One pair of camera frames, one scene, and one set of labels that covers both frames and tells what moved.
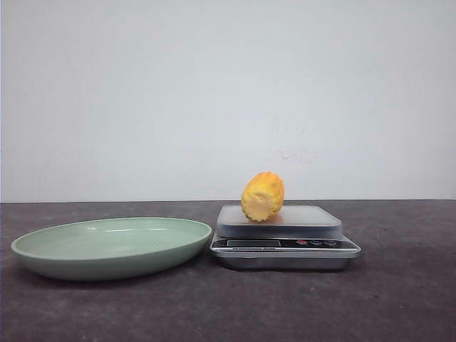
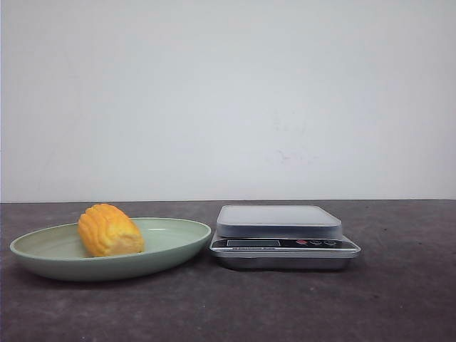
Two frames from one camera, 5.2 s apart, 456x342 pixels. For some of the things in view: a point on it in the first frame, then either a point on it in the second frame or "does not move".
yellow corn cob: [262, 196] to [104, 230]
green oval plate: [111, 249] does not move
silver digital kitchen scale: [296, 237] does not move
